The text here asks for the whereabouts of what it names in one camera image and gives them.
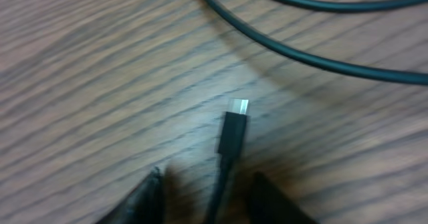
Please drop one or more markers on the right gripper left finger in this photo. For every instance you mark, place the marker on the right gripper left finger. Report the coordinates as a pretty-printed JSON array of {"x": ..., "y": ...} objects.
[{"x": 145, "y": 204}]

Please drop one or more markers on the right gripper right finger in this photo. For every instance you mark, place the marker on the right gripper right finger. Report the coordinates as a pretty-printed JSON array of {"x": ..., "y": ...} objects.
[{"x": 266, "y": 204}]

